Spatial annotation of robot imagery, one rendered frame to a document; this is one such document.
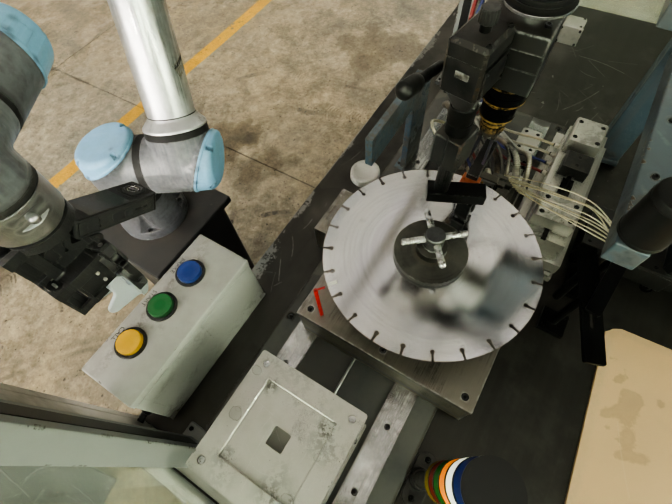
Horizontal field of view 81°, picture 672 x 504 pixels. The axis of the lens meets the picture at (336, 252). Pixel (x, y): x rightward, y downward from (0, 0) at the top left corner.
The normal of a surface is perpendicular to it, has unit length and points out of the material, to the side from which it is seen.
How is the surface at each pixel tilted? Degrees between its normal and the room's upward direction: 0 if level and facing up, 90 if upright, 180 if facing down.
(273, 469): 0
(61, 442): 90
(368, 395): 0
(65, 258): 90
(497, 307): 0
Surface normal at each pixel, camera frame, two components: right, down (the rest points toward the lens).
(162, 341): -0.06, -0.48
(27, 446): 0.85, 0.44
